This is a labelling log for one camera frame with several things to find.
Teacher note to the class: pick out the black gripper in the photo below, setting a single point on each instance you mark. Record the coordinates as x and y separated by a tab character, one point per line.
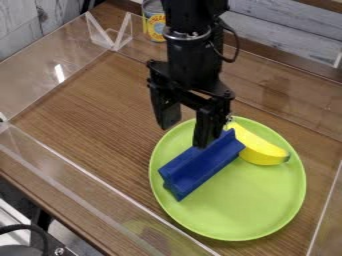
186	80

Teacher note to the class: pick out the blue plastic block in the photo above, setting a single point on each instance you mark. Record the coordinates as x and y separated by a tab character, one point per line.
196	165

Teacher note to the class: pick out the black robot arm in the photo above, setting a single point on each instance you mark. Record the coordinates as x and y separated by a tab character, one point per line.
193	15

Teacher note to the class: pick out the green round plate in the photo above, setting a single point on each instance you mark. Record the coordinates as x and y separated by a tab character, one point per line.
248	201

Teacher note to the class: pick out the yellow half-round block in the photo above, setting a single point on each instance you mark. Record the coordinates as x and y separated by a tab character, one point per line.
260	151

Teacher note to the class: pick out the yellow labelled tin can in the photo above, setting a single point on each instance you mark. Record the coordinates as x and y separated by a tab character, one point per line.
154	19

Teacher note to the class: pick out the black metal stand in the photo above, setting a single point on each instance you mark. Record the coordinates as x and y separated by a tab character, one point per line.
43	240

